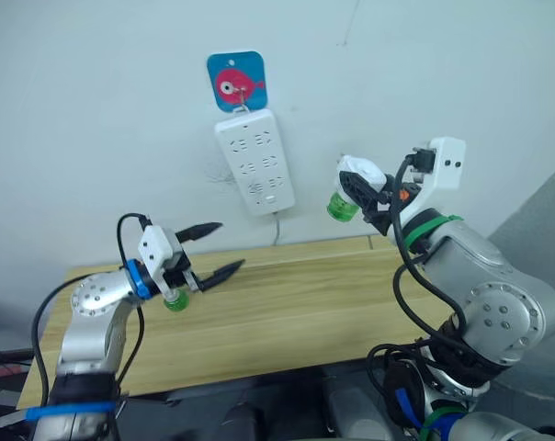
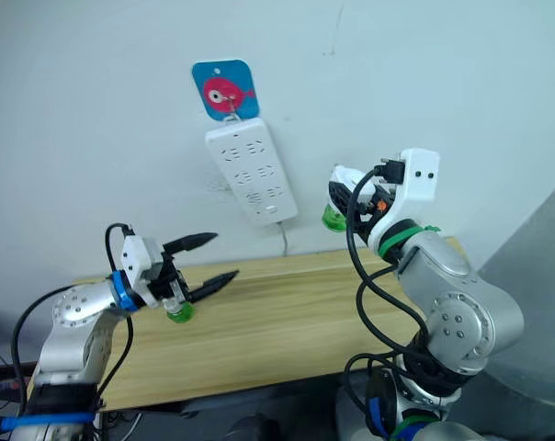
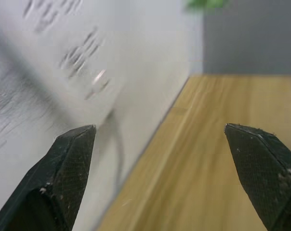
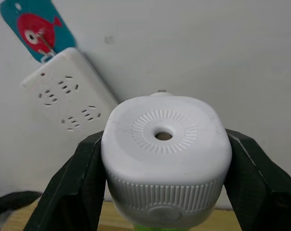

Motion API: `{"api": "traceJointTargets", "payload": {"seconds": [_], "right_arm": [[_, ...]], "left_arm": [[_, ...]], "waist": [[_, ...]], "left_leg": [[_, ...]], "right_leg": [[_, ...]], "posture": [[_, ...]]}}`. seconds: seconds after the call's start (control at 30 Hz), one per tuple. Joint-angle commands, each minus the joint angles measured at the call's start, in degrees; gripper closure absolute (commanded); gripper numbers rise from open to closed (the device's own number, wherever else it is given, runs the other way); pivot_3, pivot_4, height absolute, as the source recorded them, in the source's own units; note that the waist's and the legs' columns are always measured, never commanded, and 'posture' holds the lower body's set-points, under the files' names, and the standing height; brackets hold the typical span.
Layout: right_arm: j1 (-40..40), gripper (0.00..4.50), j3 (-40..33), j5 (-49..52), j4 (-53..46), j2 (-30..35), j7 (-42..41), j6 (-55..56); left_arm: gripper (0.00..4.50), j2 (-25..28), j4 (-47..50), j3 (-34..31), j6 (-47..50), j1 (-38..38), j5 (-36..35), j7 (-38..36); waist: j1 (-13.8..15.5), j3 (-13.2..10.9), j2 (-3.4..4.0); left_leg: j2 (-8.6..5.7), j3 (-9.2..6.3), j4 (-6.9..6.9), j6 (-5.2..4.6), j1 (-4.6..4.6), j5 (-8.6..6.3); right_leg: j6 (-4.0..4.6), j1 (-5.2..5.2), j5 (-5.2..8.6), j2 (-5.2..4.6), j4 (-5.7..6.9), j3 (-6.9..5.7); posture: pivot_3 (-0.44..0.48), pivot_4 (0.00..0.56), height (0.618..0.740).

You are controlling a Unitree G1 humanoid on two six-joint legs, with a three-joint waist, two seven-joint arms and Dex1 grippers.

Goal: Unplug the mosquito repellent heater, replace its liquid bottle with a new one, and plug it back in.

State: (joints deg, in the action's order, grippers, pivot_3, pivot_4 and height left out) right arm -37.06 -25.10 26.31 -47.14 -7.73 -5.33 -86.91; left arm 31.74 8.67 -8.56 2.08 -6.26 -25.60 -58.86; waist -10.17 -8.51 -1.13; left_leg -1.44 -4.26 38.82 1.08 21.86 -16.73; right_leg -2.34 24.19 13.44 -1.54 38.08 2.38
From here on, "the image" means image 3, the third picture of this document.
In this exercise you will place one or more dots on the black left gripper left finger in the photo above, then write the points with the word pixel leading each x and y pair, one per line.
pixel 51 183

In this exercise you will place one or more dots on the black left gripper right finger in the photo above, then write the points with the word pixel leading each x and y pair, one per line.
pixel 263 173

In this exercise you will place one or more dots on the green plant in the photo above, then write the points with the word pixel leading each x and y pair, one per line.
pixel 203 4

